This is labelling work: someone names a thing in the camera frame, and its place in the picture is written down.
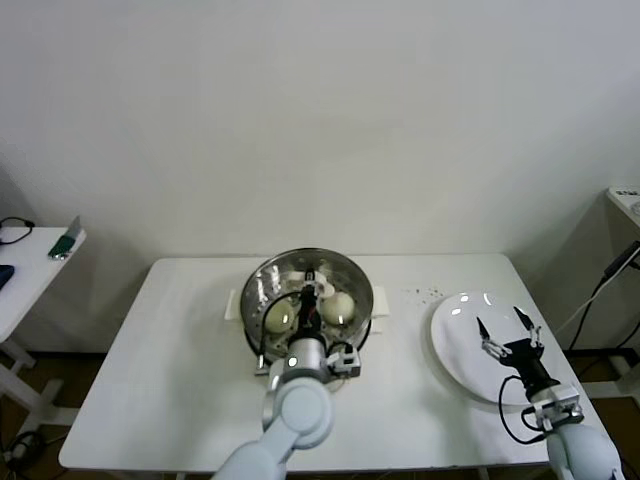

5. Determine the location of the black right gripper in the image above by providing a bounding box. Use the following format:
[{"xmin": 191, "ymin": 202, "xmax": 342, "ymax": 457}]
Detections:
[{"xmin": 474, "ymin": 305, "xmax": 562, "ymax": 399}]

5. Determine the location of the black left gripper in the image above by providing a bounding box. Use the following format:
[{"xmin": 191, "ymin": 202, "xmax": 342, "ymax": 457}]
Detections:
[{"xmin": 296, "ymin": 269, "xmax": 324, "ymax": 339}]

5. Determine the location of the white steamed baozi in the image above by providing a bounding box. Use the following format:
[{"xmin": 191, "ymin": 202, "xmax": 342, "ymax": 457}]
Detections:
[
  {"xmin": 263, "ymin": 302, "xmax": 298, "ymax": 335},
  {"xmin": 320, "ymin": 293, "xmax": 358, "ymax": 326}
]

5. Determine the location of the perforated steel steamer basket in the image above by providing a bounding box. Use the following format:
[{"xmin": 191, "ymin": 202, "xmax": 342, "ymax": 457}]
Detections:
[{"xmin": 224, "ymin": 247, "xmax": 391, "ymax": 362}]

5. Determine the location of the white round plate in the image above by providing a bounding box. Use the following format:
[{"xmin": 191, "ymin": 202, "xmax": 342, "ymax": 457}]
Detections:
[{"xmin": 429, "ymin": 291, "xmax": 557, "ymax": 406}]

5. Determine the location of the white side table with label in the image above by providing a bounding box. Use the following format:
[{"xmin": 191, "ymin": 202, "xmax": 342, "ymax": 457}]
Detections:
[{"xmin": 602, "ymin": 185, "xmax": 640, "ymax": 396}]

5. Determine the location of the white side table with laptop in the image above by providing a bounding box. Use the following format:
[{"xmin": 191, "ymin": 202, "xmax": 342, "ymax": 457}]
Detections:
[{"xmin": 0, "ymin": 227, "xmax": 87, "ymax": 436}]

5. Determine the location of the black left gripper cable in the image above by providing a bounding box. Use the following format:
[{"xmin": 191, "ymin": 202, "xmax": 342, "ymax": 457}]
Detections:
[{"xmin": 254, "ymin": 292, "xmax": 304, "ymax": 375}]

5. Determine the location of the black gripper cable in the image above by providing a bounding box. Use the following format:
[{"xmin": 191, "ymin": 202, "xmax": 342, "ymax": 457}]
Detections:
[
  {"xmin": 254, "ymin": 292, "xmax": 304, "ymax": 375},
  {"xmin": 498, "ymin": 375, "xmax": 551, "ymax": 446}
]

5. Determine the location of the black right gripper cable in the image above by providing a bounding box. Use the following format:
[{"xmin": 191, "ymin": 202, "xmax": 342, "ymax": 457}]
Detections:
[{"xmin": 498, "ymin": 375, "xmax": 551, "ymax": 446}]

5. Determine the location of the thin white cable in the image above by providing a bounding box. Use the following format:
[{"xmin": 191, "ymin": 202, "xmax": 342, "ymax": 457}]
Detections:
[{"xmin": 552, "ymin": 259, "xmax": 640, "ymax": 334}]

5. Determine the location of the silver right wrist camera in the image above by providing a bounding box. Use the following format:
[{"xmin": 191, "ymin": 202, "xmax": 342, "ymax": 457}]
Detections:
[{"xmin": 531, "ymin": 384, "xmax": 585, "ymax": 430}]

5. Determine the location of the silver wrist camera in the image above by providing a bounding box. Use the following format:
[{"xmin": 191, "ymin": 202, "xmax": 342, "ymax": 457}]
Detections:
[
  {"xmin": 531, "ymin": 384, "xmax": 585, "ymax": 430},
  {"xmin": 327, "ymin": 343, "xmax": 363, "ymax": 379}
]

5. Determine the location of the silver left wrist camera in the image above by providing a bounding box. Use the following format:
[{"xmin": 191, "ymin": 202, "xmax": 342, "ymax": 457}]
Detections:
[{"xmin": 327, "ymin": 343, "xmax": 363, "ymax": 379}]

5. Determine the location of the black power adapter cable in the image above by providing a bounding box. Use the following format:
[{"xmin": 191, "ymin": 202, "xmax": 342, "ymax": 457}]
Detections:
[{"xmin": 567, "ymin": 240, "xmax": 640, "ymax": 351}]

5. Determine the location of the thin black laptop cable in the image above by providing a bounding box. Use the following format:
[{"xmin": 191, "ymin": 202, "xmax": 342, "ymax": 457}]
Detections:
[{"xmin": 0, "ymin": 216, "xmax": 35, "ymax": 246}]

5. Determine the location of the black floor cable bundle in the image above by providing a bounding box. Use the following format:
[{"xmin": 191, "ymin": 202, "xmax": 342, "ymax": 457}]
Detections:
[{"xmin": 0, "ymin": 428, "xmax": 67, "ymax": 472}]

